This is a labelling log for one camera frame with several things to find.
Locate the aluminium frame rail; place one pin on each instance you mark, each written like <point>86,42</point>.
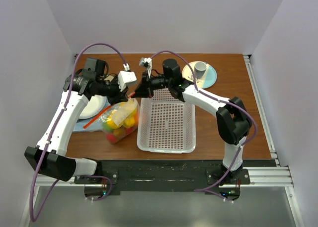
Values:
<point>266,176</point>

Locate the white ceramic bowl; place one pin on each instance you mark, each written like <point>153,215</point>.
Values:
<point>94,106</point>

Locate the small grey cup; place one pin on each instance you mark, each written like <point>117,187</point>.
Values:
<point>199,69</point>

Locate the pastel ceramic plate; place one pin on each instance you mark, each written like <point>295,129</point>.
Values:
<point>206,81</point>

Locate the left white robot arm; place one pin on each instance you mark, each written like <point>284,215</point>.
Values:
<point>48,157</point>

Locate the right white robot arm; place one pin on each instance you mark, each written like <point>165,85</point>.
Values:
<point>233,121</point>

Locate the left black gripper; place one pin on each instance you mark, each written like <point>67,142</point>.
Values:
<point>119,97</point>

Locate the white perforated plastic basket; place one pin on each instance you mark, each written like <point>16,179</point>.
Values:
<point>166,125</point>

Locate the cream enamel mug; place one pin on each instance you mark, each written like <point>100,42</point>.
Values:
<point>111,79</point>

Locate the blue checkered cloth mat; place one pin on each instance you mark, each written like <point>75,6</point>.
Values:
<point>94,126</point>

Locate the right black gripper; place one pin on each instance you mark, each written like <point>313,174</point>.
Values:
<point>144,89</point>

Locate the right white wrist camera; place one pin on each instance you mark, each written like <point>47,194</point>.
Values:
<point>147,64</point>

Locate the clear zip top bag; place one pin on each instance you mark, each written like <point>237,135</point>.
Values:
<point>124,114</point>

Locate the yellow fake bell pepper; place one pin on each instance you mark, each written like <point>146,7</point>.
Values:
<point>110,123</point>

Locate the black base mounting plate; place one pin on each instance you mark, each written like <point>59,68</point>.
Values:
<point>155,175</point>

